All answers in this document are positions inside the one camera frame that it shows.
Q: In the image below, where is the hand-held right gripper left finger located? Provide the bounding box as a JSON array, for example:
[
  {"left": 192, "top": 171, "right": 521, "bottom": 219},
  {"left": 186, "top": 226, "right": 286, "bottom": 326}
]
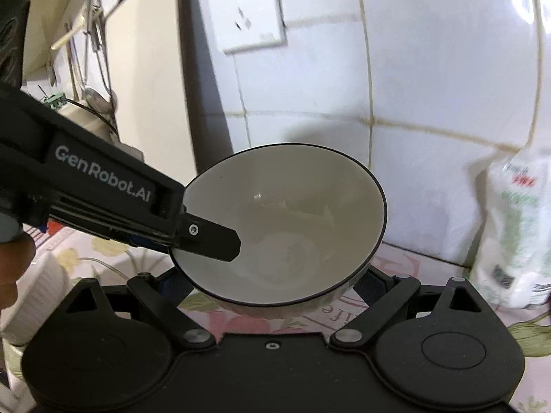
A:
[{"left": 64, "top": 267, "right": 217, "bottom": 347}]

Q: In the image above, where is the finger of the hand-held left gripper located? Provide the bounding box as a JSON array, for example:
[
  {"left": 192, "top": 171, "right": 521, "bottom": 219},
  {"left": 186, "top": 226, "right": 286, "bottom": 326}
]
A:
[{"left": 170, "top": 209, "right": 242, "bottom": 263}]

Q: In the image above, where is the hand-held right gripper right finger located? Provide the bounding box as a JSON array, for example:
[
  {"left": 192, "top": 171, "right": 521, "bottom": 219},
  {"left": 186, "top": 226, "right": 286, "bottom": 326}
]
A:
[{"left": 329, "top": 267, "right": 490, "bottom": 347}]

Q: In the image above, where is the small white bowl dark rim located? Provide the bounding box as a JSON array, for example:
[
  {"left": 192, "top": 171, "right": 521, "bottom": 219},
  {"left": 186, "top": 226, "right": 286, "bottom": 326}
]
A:
[
  {"left": 0, "top": 250, "right": 72, "bottom": 347},
  {"left": 170, "top": 143, "right": 388, "bottom": 320}
]

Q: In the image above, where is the person's left hand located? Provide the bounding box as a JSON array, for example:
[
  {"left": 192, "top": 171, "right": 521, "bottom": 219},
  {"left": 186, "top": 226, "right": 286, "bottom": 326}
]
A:
[{"left": 0, "top": 236, "right": 37, "bottom": 311}]

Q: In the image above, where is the beige appliance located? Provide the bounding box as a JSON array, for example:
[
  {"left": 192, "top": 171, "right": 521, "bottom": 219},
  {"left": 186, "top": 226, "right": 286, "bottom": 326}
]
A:
[{"left": 64, "top": 99, "right": 145, "bottom": 165}]

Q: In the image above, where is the hanging metal ladle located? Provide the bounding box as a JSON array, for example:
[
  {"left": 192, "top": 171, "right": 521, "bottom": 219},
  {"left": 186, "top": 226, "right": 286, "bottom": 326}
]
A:
[{"left": 80, "top": 0, "right": 119, "bottom": 115}]

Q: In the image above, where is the beige cabinet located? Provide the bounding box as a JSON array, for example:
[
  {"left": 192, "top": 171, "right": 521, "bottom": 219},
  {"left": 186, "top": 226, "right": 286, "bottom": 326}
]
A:
[{"left": 102, "top": 0, "right": 193, "bottom": 168}]

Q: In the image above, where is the wooden stick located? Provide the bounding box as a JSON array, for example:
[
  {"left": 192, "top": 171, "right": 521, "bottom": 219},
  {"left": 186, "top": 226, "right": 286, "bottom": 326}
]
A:
[{"left": 51, "top": 13, "right": 87, "bottom": 51}]

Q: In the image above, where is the white plastic bag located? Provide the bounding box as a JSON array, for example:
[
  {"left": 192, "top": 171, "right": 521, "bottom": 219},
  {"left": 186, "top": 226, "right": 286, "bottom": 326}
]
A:
[{"left": 467, "top": 146, "right": 551, "bottom": 310}]

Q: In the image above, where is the floral tablecloth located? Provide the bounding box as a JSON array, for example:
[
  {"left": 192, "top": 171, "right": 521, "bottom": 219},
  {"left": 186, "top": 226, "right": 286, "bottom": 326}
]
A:
[{"left": 17, "top": 221, "right": 551, "bottom": 413}]

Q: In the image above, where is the white wall socket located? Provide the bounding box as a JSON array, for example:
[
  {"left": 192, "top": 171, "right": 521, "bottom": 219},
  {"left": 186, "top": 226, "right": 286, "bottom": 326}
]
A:
[{"left": 206, "top": 0, "right": 288, "bottom": 55}]

